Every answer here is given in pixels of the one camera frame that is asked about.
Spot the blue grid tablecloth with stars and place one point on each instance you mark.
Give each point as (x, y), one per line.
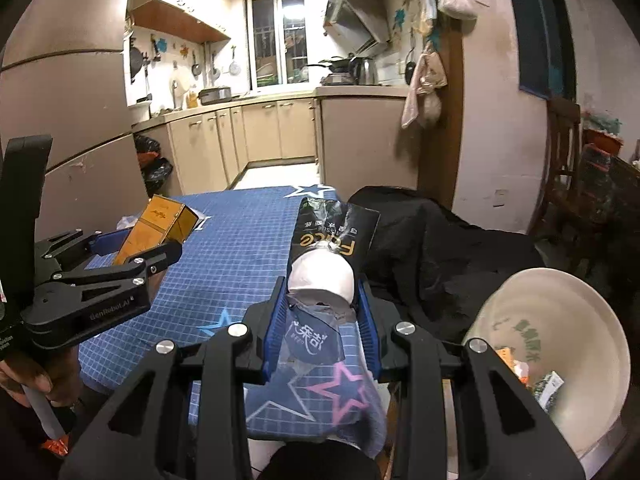
(240, 260)

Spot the black frying pan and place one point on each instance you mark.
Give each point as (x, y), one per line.
(335, 65)

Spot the cluttered side table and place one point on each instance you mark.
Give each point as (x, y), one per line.
(610, 185)

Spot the grey refrigerator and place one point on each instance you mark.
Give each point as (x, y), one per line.
(65, 85)

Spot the steel electric kettle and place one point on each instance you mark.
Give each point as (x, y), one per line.
(365, 71)

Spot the green printed packet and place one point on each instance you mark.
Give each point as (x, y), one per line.
(547, 392)

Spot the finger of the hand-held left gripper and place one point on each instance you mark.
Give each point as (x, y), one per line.
(107, 245)
(125, 262)

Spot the hanging strainer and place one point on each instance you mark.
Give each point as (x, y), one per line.
(234, 66)

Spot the black jacket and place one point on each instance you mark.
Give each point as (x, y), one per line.
(440, 260)

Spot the clear crumpled plastic bag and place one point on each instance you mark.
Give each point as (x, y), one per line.
(126, 222)

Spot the orange cardboard box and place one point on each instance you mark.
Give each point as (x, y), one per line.
(165, 220)

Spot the orange wrapper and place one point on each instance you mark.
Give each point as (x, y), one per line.
(512, 365)

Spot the beige kitchen base cabinets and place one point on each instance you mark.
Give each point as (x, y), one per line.
(280, 130)

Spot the wooden chair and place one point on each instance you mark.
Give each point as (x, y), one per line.
(560, 160)

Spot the person's left hand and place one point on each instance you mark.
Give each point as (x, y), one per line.
(50, 375)

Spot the steel range hood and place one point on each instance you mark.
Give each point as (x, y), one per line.
(355, 15)

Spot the kitchen window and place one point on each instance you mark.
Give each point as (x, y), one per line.
(280, 40)

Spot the black snack packet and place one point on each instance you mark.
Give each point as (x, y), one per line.
(345, 225)

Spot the hanging black wok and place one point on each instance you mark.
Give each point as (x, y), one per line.
(136, 60)

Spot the black trash bags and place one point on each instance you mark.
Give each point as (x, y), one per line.
(155, 170)

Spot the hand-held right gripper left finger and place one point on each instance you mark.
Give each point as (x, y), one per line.
(275, 330)

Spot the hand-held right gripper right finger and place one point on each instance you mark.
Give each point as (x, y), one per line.
(367, 330)

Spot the hanging clear plastic bag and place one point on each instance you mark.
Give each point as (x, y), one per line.
(426, 10)

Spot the metal tray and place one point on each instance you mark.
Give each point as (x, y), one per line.
(215, 95)

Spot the hanging beige cloth bags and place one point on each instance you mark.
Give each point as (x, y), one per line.
(425, 85)

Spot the wooden wall cabinet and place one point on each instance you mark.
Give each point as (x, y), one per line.
(175, 5)

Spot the dark curtain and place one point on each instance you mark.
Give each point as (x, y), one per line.
(540, 25)

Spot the small black hanging pan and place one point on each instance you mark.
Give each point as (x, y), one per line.
(410, 72)

